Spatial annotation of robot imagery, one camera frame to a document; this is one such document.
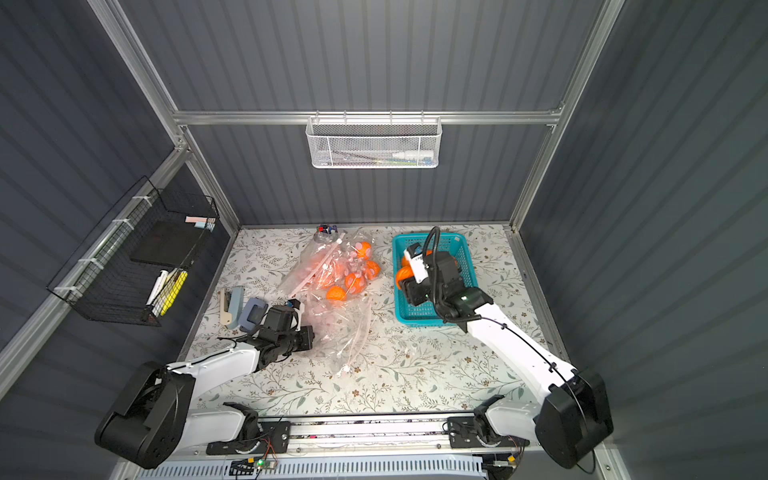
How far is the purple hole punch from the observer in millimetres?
925

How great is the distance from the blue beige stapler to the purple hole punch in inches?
0.6

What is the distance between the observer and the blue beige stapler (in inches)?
36.6

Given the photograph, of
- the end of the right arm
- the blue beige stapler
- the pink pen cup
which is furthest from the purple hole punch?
the end of the right arm

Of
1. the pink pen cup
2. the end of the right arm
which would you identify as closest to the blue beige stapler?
the pink pen cup

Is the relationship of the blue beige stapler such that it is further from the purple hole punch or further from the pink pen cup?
the pink pen cup

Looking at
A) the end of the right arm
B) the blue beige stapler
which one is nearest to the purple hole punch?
the blue beige stapler

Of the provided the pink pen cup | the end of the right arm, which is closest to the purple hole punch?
the pink pen cup

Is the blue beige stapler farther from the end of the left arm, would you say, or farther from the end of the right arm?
the end of the right arm

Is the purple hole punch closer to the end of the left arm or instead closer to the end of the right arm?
the end of the left arm

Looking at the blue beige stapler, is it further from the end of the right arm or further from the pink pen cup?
the end of the right arm

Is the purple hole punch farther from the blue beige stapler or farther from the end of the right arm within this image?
the end of the right arm

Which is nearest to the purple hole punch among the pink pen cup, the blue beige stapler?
the blue beige stapler

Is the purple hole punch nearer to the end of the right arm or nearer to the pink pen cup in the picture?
the pink pen cup
